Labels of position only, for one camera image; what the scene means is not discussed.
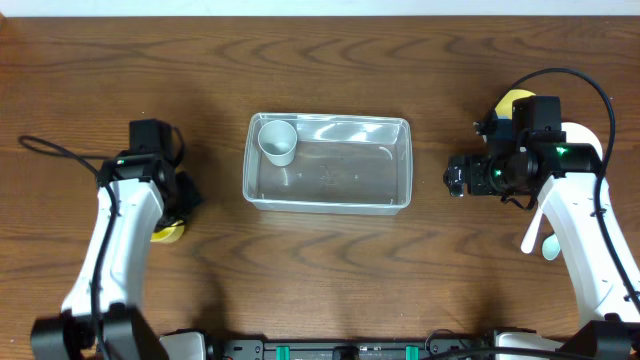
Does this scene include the yellow plastic cup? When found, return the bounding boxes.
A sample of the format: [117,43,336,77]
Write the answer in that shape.
[151,222,185,244]

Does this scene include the clear plastic container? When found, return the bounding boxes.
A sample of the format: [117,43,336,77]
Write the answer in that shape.
[242,112,413,215]

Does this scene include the pink plastic fork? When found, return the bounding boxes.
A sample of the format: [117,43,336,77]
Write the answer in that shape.
[520,207,543,254]

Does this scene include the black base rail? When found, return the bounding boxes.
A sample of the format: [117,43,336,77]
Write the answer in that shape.
[218,335,487,360]

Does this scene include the white plastic bowl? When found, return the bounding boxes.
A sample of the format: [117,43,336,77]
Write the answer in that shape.
[561,122,603,159]

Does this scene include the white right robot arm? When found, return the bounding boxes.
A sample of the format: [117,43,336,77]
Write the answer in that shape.
[443,140,639,359]

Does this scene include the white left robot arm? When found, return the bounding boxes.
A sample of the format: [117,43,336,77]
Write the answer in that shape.
[31,152,207,359]

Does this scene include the grey plastic cup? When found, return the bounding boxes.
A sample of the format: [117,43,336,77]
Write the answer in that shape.
[258,120,298,167]

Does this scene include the mint green plastic spoon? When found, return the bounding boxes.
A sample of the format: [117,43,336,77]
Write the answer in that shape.
[541,234,561,261]

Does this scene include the yellow plastic bowl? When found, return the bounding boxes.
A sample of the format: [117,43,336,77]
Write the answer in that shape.
[494,89,535,120]

